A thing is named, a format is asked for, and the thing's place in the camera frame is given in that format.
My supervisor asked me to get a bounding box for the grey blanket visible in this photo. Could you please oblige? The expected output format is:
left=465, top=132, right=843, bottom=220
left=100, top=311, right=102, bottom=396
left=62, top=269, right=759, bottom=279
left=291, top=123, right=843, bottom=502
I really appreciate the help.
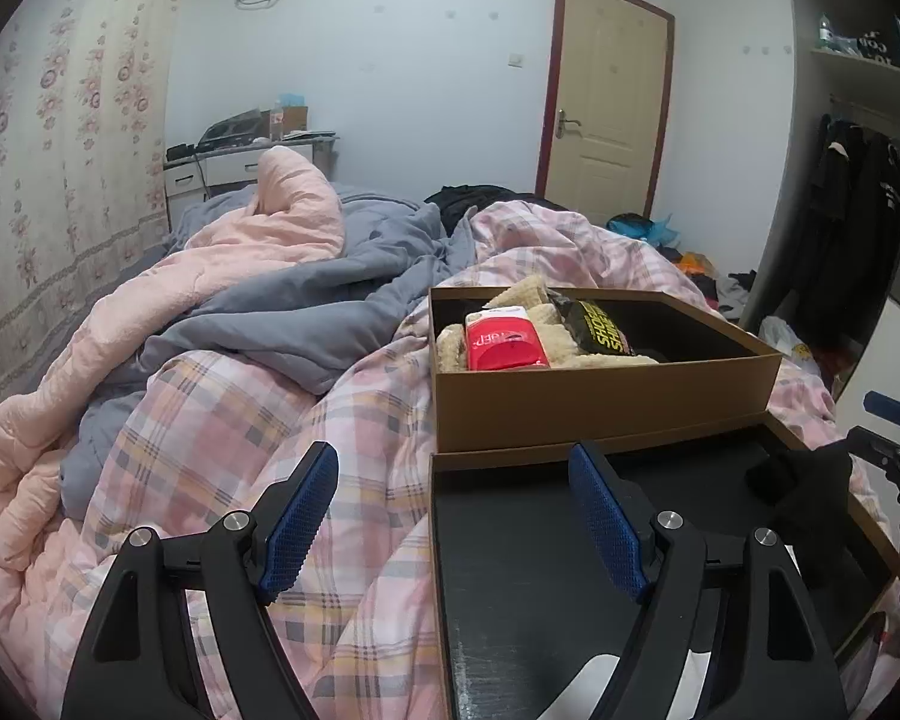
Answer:
left=58, top=183, right=482, bottom=524

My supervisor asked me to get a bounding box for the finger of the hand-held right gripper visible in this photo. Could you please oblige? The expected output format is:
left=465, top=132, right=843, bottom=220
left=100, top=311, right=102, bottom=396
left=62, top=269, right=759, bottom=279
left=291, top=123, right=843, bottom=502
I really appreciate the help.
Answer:
left=845, top=425, right=900, bottom=512
left=862, top=390, right=900, bottom=430

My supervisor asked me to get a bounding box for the white desk with drawers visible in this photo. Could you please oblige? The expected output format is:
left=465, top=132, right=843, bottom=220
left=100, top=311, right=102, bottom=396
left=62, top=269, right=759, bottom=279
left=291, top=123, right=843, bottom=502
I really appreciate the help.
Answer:
left=161, top=135, right=341, bottom=230

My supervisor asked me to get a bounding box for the black clothes pile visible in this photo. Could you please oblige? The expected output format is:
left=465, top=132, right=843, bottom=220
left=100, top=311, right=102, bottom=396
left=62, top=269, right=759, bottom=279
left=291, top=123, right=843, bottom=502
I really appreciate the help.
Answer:
left=423, top=183, right=535, bottom=230

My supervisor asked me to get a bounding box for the clothes pile on floor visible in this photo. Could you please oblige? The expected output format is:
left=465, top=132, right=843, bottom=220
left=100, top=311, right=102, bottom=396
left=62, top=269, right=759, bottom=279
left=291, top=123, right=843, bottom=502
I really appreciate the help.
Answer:
left=708, top=268, right=759, bottom=320

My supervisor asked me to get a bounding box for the black cloth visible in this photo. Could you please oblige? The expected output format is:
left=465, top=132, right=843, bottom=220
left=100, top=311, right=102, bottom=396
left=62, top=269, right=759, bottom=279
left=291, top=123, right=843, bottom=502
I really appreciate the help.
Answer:
left=744, top=445, right=875, bottom=590

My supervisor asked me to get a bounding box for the white plastic bag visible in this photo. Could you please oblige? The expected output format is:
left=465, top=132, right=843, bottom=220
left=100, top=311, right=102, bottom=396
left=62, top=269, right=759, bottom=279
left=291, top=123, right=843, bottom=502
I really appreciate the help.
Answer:
left=757, top=314, right=823, bottom=369

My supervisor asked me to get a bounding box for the pink plaid duvet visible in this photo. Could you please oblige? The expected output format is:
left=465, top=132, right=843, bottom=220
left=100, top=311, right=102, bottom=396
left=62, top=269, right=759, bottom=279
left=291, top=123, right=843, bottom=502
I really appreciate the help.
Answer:
left=43, top=198, right=884, bottom=720

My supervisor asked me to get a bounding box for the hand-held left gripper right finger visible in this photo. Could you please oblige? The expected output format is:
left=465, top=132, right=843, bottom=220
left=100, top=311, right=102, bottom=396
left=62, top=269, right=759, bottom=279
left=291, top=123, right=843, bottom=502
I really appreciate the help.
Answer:
left=568, top=440, right=848, bottom=720

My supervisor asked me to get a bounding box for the red packet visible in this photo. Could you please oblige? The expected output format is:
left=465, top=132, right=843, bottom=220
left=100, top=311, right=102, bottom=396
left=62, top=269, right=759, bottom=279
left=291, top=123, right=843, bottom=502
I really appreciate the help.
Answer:
left=463, top=307, right=553, bottom=373

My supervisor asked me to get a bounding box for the beige door with brown frame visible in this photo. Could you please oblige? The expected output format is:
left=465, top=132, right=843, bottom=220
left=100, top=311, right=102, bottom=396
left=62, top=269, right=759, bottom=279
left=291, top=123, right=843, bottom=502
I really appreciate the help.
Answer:
left=534, top=0, right=677, bottom=223

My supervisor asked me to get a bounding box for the brown cardboard box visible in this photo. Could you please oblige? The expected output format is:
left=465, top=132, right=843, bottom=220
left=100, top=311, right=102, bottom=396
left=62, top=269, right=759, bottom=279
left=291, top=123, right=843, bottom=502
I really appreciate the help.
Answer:
left=427, top=283, right=784, bottom=455

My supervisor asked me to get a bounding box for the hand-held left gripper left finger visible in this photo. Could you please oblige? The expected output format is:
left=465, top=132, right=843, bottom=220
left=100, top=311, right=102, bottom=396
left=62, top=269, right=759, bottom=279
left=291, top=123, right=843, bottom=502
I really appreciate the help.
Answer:
left=60, top=441, right=341, bottom=720

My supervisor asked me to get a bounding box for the black hanging jacket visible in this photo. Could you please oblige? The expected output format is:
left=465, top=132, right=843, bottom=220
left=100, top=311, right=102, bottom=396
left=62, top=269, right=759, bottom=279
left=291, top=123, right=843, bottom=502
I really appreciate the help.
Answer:
left=844, top=127, right=900, bottom=347
left=783, top=113, right=865, bottom=342

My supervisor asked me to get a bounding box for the brown box lid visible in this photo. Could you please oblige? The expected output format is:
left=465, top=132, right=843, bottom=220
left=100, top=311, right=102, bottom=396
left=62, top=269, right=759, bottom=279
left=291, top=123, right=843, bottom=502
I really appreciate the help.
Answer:
left=429, top=414, right=900, bottom=720

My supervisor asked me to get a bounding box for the black printed shelf item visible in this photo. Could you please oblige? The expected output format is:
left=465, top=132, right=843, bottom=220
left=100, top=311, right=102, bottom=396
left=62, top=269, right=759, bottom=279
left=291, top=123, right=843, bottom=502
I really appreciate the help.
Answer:
left=854, top=29, right=900, bottom=69

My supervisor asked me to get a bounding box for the pink quilt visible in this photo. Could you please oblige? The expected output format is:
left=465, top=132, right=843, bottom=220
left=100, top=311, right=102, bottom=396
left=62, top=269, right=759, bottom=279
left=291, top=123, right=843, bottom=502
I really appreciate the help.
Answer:
left=0, top=144, right=347, bottom=620

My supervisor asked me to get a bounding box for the floral curtain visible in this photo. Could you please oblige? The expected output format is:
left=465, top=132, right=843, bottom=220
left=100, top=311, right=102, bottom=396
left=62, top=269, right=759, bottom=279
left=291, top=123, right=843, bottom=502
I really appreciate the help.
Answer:
left=0, top=0, right=220, bottom=460

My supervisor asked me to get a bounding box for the black yellow shiny packet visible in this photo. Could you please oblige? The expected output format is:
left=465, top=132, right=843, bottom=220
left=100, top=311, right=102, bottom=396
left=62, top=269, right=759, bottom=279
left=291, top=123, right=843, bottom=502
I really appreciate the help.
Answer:
left=550, top=298, right=639, bottom=358

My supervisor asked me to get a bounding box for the cream fleece cloth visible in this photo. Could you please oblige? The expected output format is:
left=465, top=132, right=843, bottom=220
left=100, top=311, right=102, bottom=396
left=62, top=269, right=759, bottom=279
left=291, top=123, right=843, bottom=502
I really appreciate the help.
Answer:
left=434, top=275, right=662, bottom=374

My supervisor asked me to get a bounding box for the black device on desk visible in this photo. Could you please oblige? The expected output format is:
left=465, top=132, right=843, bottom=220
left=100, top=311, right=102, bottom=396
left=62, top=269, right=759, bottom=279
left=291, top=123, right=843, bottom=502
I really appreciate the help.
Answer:
left=194, top=108, right=268, bottom=153

